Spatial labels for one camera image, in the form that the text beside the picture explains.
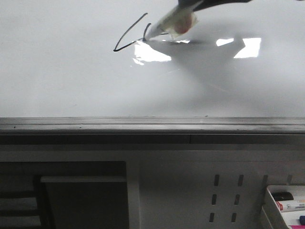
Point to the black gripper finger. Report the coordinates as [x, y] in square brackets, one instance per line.
[204, 4]

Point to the blue marker in tray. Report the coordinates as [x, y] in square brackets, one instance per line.
[302, 220]

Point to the grey perforated metal stand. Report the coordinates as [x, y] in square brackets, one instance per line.
[142, 186]

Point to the pink marker in tray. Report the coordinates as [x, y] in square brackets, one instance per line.
[296, 226]

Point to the black marker cap in tray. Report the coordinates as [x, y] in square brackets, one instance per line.
[282, 196]

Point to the red white marker in tray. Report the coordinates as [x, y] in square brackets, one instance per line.
[291, 205]

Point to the white marker with black tip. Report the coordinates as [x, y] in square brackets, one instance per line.
[176, 22]

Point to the white whiteboard with aluminium frame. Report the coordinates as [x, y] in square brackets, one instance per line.
[77, 71]

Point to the white plastic marker tray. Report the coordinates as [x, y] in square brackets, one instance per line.
[271, 217]

